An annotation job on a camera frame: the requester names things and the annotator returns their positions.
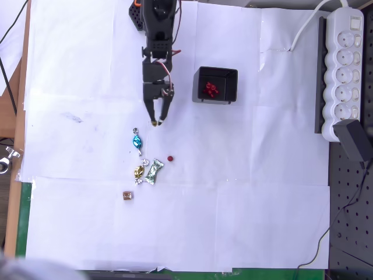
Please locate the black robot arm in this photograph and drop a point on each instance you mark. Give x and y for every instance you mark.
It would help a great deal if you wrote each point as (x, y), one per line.
(158, 26)

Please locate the black square bin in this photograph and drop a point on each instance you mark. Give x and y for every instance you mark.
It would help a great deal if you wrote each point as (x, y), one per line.
(230, 84)

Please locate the blue wrapped candy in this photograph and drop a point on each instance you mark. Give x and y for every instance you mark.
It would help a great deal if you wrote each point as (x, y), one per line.
(137, 142)

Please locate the green silver candy packet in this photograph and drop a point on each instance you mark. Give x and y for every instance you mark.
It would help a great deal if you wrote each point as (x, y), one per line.
(153, 172)

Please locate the gold wrapped candy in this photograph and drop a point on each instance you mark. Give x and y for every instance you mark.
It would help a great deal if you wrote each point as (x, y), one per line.
(139, 172)

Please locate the brown caramel candy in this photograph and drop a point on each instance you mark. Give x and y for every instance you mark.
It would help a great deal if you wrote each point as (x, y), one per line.
(128, 196)

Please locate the white paper cover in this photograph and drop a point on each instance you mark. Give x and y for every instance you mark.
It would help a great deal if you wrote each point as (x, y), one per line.
(233, 204)

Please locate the metal clamp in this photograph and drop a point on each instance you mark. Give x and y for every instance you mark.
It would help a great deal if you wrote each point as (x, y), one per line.
(10, 156)

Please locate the green cutting mat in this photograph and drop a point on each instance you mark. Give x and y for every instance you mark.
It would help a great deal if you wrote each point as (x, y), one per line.
(23, 218)

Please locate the white power strip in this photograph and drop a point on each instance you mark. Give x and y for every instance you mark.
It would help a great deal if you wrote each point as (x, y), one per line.
(344, 73)

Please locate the black power adapter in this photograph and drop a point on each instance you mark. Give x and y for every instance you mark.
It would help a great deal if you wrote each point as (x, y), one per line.
(351, 140)

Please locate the black pegboard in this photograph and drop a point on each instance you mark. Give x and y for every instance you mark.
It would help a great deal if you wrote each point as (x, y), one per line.
(352, 239)

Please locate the dark shelf rail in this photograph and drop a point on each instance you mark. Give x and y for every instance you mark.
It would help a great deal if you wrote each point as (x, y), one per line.
(320, 87)

